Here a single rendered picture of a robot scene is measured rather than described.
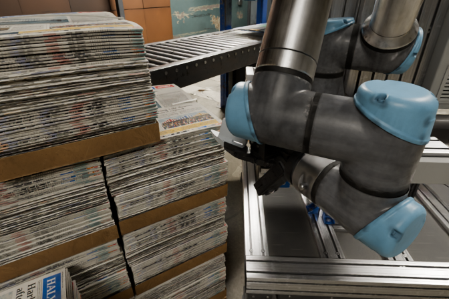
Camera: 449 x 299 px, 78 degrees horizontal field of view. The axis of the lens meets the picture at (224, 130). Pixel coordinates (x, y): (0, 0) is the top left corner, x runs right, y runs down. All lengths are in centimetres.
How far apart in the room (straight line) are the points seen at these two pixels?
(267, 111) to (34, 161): 41
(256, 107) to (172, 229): 52
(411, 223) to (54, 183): 56
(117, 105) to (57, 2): 396
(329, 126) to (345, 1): 76
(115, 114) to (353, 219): 42
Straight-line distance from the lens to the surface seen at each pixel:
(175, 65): 134
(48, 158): 57
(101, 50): 52
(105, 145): 56
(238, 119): 33
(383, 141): 31
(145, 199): 68
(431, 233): 150
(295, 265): 114
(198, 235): 85
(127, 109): 54
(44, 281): 72
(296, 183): 42
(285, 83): 33
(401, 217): 35
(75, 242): 71
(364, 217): 36
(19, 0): 432
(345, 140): 31
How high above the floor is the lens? 112
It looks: 28 degrees down
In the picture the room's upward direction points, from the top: straight up
